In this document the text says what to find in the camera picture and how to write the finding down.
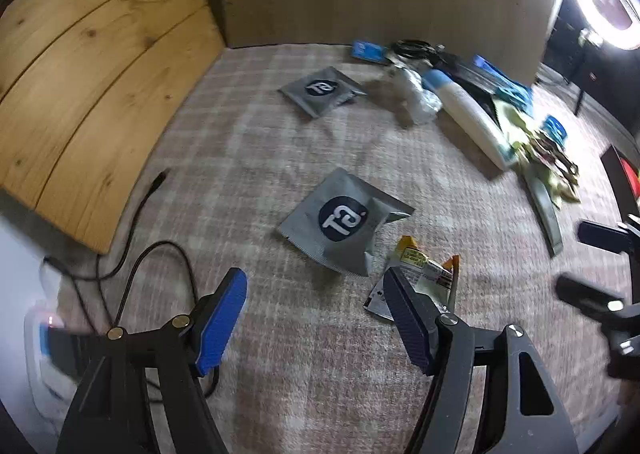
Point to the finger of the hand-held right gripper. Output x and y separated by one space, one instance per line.
600 233
582 295

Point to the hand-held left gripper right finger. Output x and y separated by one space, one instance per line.
410 324

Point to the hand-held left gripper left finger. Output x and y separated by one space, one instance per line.
222 324

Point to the yellow white snack wrapper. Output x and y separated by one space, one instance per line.
425 274

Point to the black container box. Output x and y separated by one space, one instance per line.
612 169

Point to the metal pliers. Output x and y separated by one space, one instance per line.
555 157

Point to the blue plastic clip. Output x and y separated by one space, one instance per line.
555 129

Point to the grey foil packet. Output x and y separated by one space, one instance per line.
322 89
340 221

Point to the green cloth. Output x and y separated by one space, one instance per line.
525 134

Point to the white tube blue cap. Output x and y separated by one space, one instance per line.
475 119

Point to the black pouch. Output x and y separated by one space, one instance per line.
470 77

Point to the grey flat bar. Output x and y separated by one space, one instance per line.
545 214

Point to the black table leg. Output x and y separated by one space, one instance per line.
580 102

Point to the large blue plastic packet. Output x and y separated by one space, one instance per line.
507 84

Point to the white power strip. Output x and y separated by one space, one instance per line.
37 384

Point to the crumpled clear plastic bag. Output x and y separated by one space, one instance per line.
420 97

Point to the wooden plank panel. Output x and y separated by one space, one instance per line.
100 84

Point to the small blue packet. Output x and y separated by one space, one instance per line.
367 50

